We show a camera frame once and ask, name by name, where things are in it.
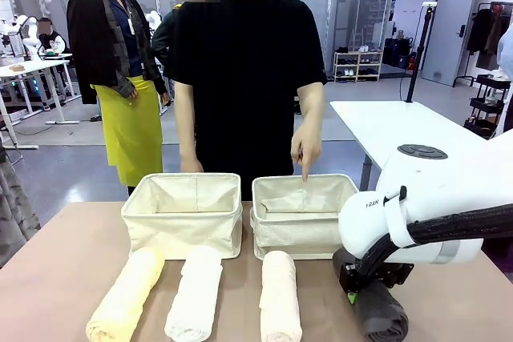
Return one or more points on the dark grey towel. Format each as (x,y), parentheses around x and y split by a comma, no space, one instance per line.
(380,314)

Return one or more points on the grey door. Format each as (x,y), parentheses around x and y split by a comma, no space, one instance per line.
(453,45)

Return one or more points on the person's left hand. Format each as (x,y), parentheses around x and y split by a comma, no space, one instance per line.
(308,146)

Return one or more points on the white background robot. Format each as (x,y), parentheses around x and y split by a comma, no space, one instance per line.
(20,31)

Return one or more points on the black coat rack with clothes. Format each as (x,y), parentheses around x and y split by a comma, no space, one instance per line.
(485,33)

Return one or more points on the seated person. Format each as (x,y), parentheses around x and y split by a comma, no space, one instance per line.
(52,39)

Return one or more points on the person's left forearm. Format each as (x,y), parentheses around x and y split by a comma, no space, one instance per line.
(312,113)

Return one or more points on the cream fabric storage basket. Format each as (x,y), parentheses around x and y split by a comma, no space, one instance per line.
(180,234)
(292,234)

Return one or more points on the black luggage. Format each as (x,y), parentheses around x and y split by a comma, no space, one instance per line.
(394,53)

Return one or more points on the person's right hand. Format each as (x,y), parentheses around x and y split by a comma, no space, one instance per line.
(191,166)

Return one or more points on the white shoe rack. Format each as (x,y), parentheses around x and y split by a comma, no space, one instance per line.
(356,65)

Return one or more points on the white desk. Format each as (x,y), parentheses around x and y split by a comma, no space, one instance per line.
(28,67)

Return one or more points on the white towel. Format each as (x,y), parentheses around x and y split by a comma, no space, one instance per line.
(194,298)

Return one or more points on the person in black T-shirt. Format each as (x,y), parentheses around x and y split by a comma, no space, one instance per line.
(240,77)

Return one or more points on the person in dark jacket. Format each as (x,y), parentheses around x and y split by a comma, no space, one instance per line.
(160,41)

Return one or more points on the yellow towel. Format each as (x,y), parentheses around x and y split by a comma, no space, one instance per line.
(124,298)

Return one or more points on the person with yellow apron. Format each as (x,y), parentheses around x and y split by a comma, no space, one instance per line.
(128,125)

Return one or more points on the black utility cart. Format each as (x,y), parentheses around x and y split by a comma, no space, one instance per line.
(487,101)

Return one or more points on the pink towel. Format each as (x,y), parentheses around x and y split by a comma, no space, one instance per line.
(279,298)

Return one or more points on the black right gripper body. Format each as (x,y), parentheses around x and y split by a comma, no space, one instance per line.
(394,274)

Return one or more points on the person's right forearm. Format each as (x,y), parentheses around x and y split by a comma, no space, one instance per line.
(186,138)

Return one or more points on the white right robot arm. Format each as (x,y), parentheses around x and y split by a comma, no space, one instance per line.
(441,182)

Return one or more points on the black camera pole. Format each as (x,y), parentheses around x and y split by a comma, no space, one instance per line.
(418,49)

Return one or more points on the grey mottled cloth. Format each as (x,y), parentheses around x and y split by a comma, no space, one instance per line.
(16,206)

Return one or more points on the white rectangular table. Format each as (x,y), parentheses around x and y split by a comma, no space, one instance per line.
(384,125)

